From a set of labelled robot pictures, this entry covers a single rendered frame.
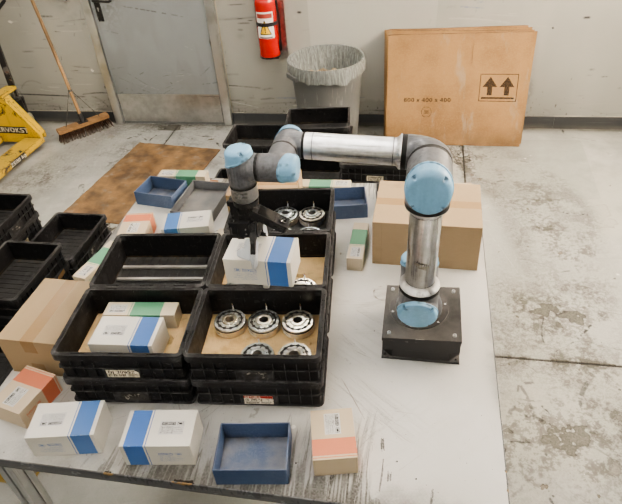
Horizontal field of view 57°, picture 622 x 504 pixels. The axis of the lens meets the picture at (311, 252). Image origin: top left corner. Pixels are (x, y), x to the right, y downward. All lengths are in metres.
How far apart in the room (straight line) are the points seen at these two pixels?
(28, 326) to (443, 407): 1.35
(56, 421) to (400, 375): 1.04
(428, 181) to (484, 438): 0.77
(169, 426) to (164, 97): 3.85
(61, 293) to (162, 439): 0.72
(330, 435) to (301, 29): 3.57
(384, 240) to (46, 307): 1.22
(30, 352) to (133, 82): 3.54
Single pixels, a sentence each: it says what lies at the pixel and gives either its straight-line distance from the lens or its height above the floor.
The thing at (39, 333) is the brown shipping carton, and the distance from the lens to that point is 2.08.
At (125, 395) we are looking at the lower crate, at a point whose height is 0.74.
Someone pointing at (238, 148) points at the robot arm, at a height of 1.46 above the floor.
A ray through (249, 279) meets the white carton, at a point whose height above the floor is 1.06.
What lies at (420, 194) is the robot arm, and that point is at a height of 1.39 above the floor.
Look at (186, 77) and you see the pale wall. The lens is 5.10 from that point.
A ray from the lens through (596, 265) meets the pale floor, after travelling 3.61.
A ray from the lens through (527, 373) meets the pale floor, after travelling 2.91.
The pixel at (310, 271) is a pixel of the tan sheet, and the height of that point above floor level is 0.83.
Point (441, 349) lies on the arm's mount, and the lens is 1.90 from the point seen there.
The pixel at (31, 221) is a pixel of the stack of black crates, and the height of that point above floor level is 0.48.
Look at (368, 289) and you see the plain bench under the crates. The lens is 2.18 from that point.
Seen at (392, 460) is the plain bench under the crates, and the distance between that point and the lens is 1.72.
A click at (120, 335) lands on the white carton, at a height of 0.92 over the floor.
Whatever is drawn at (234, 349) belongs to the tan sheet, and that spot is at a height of 0.83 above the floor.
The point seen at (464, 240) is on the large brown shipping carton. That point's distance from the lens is 2.21.
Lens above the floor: 2.16
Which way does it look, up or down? 38 degrees down
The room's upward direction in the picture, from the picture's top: 5 degrees counter-clockwise
